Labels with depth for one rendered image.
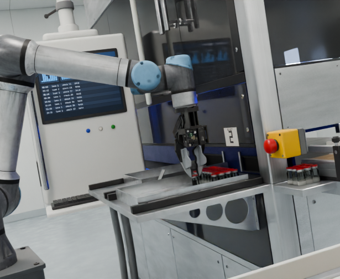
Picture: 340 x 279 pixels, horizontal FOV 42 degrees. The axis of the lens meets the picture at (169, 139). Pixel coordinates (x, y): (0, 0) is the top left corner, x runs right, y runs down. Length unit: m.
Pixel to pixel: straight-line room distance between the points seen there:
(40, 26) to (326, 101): 5.79
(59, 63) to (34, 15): 5.69
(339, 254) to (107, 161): 1.75
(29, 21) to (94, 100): 4.81
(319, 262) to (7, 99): 1.09
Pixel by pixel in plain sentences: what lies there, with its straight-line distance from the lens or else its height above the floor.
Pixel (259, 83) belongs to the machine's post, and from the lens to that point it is 1.28.
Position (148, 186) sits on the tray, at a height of 0.90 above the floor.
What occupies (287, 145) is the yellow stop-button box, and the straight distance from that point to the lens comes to 1.20.
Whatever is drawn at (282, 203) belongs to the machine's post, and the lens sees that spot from 1.32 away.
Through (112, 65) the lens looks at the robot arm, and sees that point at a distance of 1.19.
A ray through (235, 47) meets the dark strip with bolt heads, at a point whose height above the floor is 1.29.
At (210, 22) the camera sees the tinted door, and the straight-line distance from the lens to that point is 1.51.
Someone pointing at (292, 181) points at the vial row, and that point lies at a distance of 1.25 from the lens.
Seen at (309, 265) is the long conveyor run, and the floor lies 0.96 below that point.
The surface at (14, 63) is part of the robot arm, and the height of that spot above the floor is 1.32.
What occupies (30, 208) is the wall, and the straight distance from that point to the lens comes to 6.72.
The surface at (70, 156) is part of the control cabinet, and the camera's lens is 2.12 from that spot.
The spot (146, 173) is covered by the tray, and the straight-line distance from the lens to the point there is 1.82.
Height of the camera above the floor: 1.12
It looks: 3 degrees down
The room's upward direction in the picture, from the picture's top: 9 degrees counter-clockwise
